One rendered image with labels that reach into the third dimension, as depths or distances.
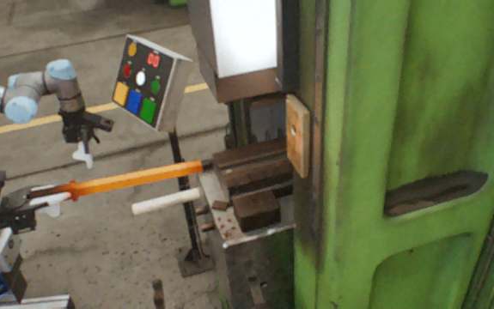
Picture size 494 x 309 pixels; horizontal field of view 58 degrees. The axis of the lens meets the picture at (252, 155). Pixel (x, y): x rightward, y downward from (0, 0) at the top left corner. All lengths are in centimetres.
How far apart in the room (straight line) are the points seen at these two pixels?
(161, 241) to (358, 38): 203
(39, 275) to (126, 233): 49
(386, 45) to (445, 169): 43
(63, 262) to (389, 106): 217
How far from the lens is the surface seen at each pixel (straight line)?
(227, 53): 105
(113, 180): 119
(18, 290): 187
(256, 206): 126
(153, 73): 172
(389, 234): 106
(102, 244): 269
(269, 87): 118
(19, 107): 139
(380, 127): 85
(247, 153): 144
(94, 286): 251
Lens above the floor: 184
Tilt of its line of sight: 36 degrees down
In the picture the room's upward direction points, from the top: 4 degrees counter-clockwise
